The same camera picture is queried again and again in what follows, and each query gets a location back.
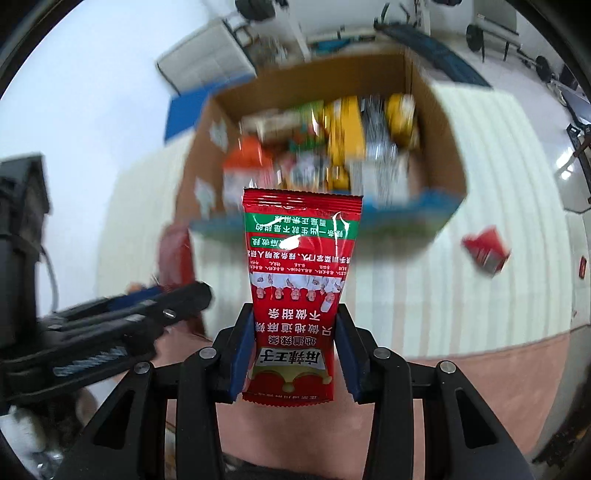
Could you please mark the green snack packet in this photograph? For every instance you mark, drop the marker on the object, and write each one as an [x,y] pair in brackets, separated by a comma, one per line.
[308,115]

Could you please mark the white squat rack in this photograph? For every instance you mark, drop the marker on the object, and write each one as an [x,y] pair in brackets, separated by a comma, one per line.
[302,27]

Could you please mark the person's dark clothing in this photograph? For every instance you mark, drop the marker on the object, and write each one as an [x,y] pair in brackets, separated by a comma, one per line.
[295,473]

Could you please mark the yellow white snack packet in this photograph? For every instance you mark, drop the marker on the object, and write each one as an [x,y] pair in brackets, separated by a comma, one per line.
[401,117]

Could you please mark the white red label packet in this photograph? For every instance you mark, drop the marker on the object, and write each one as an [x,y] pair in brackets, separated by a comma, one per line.
[240,184]

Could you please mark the sit-up bench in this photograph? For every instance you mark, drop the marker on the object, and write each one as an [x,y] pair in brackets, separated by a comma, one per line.
[438,50]

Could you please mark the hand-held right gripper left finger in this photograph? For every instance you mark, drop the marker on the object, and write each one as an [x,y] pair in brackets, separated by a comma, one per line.
[240,369]

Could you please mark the dark red snack packet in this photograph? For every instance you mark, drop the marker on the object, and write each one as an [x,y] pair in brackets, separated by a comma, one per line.
[175,258]

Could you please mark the red green band packet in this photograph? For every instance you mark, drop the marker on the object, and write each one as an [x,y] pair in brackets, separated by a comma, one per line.
[295,277]

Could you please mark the blue mat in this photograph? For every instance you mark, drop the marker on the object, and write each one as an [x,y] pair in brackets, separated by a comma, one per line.
[184,115]

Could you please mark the orange snack packet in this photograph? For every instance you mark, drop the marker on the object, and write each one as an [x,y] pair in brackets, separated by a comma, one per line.
[247,159]

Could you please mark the small red box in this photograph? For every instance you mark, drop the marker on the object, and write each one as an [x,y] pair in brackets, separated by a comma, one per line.
[582,267]

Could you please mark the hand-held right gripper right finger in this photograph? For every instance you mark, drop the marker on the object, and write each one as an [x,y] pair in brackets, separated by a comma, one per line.
[353,374]

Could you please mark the printed cardboard box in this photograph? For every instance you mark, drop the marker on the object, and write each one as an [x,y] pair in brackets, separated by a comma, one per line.
[438,138]

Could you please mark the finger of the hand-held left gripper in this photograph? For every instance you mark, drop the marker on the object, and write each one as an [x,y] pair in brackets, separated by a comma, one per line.
[175,297]
[92,360]

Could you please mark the large yellow snack packet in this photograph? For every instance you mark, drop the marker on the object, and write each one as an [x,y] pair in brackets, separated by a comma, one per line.
[344,138]

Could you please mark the floor barbell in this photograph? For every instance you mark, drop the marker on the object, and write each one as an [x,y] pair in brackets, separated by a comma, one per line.
[474,37]

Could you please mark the black snack packet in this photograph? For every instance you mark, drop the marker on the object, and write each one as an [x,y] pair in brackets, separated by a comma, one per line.
[376,124]

